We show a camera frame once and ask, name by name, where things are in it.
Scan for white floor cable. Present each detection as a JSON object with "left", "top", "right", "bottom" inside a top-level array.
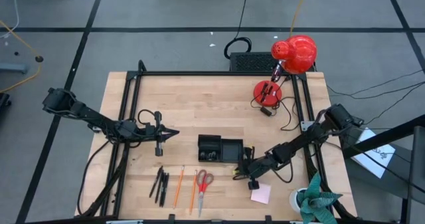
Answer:
[{"left": 0, "top": 0, "right": 20, "bottom": 39}]

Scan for grey metal floor bar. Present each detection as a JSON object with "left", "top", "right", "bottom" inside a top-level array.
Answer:
[{"left": 0, "top": 62, "right": 29, "bottom": 74}]

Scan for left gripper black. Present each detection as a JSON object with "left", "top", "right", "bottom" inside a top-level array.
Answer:
[{"left": 143, "top": 111, "right": 181, "bottom": 157}]

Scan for red desk lamp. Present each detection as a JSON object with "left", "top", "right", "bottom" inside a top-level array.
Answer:
[{"left": 253, "top": 34, "right": 318, "bottom": 108}]

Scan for black caster foot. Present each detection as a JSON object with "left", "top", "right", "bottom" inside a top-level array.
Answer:
[{"left": 0, "top": 92, "right": 11, "bottom": 115}]

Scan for pink sticky note pad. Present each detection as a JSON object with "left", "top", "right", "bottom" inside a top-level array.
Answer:
[{"left": 250, "top": 183, "right": 272, "bottom": 205}]

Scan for black coiled floor cable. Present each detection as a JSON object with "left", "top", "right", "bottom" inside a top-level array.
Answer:
[{"left": 224, "top": 0, "right": 253, "bottom": 60}]

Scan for black lamp cable with switch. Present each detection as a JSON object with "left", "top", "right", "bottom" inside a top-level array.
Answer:
[{"left": 249, "top": 76, "right": 301, "bottom": 132}]

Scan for red handled scissors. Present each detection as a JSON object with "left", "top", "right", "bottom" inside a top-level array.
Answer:
[{"left": 195, "top": 169, "right": 214, "bottom": 218}]

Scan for orange pencil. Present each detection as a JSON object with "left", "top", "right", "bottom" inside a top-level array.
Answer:
[
  {"left": 189, "top": 169, "right": 199, "bottom": 215},
  {"left": 172, "top": 165, "right": 185, "bottom": 209}
]

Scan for black mesh desk organizer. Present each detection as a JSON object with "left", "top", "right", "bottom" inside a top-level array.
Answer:
[{"left": 197, "top": 134, "right": 245, "bottom": 164}]

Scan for thin black floor cable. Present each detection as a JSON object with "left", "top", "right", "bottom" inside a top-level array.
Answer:
[
  {"left": 331, "top": 80, "right": 425, "bottom": 100},
  {"left": 327, "top": 69, "right": 425, "bottom": 97}
]

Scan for black camera mount beam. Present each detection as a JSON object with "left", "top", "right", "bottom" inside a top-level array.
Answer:
[{"left": 341, "top": 114, "right": 425, "bottom": 224}]

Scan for white paper sheet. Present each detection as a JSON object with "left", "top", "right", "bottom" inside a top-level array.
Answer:
[{"left": 351, "top": 127, "right": 396, "bottom": 179}]

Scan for yellow floor cable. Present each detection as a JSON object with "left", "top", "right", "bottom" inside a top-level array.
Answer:
[
  {"left": 0, "top": 19, "right": 43, "bottom": 94},
  {"left": 290, "top": 0, "right": 310, "bottom": 37}
]

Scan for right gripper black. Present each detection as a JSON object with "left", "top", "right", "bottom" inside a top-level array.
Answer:
[{"left": 233, "top": 146, "right": 277, "bottom": 191}]

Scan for black metal rig frame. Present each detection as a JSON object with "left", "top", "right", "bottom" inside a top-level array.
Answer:
[{"left": 74, "top": 59, "right": 358, "bottom": 224}]

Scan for black mesh computer case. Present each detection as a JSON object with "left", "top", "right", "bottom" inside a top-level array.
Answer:
[{"left": 228, "top": 51, "right": 317, "bottom": 73}]

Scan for green plant in white pot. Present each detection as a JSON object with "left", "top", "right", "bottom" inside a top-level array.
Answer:
[{"left": 288, "top": 172, "right": 343, "bottom": 224}]

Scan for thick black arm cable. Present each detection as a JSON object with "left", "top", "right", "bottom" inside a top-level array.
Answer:
[{"left": 76, "top": 139, "right": 112, "bottom": 217}]

